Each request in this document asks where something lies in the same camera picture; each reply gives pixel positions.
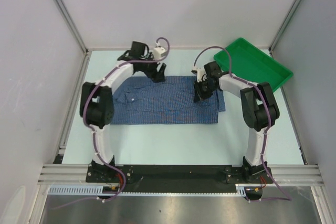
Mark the aluminium frame rail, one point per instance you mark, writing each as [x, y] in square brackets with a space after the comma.
[284, 175]

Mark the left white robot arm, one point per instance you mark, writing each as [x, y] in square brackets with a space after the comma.
[97, 105]

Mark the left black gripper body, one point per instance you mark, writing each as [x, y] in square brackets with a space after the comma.
[149, 69]

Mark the green plastic tray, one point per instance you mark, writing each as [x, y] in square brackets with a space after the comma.
[250, 63]

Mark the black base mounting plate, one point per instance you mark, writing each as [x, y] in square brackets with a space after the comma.
[188, 179]

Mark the blue checkered long sleeve shirt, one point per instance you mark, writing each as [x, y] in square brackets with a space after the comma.
[140, 101]

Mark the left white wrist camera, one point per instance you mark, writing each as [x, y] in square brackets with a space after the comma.
[159, 53]

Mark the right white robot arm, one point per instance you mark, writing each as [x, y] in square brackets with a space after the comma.
[259, 107]

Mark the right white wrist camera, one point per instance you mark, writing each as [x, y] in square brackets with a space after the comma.
[200, 74]

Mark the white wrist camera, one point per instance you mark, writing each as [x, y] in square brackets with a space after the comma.
[159, 53]
[200, 74]

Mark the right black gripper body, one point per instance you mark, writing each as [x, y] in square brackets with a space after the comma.
[205, 89]

